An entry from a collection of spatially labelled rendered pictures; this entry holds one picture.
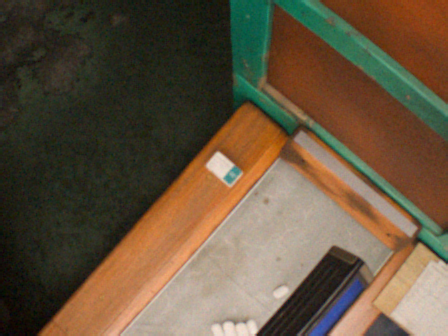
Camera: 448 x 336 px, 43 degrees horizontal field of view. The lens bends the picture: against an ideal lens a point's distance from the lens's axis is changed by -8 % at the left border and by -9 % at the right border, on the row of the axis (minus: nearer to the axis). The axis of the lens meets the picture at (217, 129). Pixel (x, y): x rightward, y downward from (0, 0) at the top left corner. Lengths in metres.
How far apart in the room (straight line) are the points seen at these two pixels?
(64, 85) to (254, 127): 1.05
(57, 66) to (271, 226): 1.19
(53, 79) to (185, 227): 1.10
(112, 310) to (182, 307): 0.13
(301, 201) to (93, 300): 0.44
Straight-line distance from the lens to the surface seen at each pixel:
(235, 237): 1.16
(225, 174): 1.13
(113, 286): 1.15
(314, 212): 1.17
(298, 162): 1.10
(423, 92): 0.69
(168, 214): 1.15
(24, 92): 2.14
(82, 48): 2.13
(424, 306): 1.17
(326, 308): 0.79
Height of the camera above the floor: 1.89
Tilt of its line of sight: 75 degrees down
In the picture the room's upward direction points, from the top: 8 degrees counter-clockwise
